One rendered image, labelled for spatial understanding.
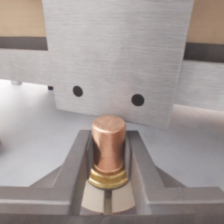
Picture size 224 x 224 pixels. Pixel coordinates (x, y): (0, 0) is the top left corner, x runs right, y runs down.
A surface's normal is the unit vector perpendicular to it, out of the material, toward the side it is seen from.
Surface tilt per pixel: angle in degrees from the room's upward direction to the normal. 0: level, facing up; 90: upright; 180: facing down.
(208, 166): 180
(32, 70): 90
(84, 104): 90
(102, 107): 90
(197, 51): 90
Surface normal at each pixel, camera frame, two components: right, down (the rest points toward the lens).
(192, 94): -0.33, 0.42
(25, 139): 0.02, -0.89
